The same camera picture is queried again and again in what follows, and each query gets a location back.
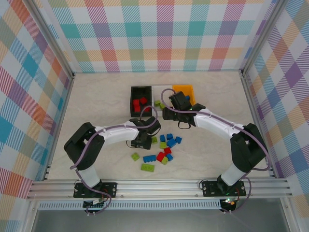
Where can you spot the red lego brick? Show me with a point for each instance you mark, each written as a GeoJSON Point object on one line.
{"type": "Point", "coordinates": [144, 100]}
{"type": "Point", "coordinates": [147, 110]}
{"type": "Point", "coordinates": [167, 150]}
{"type": "Point", "coordinates": [137, 108]}
{"type": "Point", "coordinates": [136, 102]}
{"type": "Point", "coordinates": [160, 156]}

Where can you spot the long blue lego brick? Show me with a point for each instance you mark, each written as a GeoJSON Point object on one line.
{"type": "Point", "coordinates": [149, 158]}

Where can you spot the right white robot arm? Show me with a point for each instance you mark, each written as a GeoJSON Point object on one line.
{"type": "Point", "coordinates": [217, 123]}

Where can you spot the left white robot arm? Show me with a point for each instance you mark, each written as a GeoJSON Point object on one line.
{"type": "Point", "coordinates": [116, 135]}

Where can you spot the yellow plastic bin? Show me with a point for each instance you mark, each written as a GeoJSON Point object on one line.
{"type": "Point", "coordinates": [183, 87]}

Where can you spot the white plastic bin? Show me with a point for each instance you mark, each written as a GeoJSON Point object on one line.
{"type": "Point", "coordinates": [158, 93]}

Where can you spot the black plastic bin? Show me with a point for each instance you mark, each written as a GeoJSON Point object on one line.
{"type": "Point", "coordinates": [142, 91]}

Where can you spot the aluminium mounting rail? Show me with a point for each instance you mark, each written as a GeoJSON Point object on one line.
{"type": "Point", "coordinates": [157, 191]}

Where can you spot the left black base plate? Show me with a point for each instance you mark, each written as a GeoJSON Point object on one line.
{"type": "Point", "coordinates": [109, 189]}

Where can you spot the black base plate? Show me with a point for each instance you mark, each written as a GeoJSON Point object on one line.
{"type": "Point", "coordinates": [210, 188]}
{"type": "Point", "coordinates": [109, 189]}

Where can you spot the aluminium side rail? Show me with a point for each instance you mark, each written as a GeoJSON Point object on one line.
{"type": "Point", "coordinates": [258, 125]}
{"type": "Point", "coordinates": [59, 125]}

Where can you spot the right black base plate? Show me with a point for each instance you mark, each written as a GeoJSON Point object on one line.
{"type": "Point", "coordinates": [210, 188]}

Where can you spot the aluminium frame post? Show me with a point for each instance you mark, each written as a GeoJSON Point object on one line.
{"type": "Point", "coordinates": [54, 38]}
{"type": "Point", "coordinates": [260, 36]}

